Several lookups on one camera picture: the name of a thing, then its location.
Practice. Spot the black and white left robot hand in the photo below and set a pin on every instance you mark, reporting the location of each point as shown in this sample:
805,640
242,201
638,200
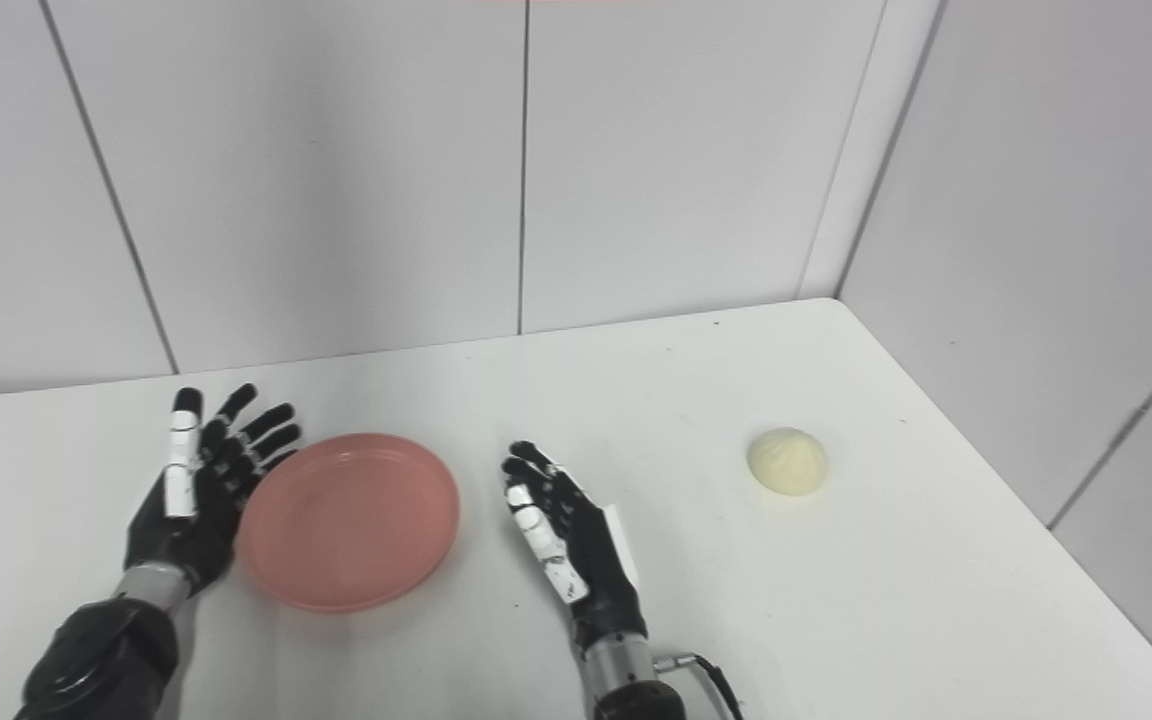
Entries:
196,535

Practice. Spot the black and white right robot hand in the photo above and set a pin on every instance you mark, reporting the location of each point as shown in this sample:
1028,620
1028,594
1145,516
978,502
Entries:
601,570

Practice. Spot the pink round plate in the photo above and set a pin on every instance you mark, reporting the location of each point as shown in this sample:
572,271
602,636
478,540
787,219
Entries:
351,525

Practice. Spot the cream steamed bun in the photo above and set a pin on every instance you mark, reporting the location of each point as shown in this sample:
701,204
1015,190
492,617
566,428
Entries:
786,462

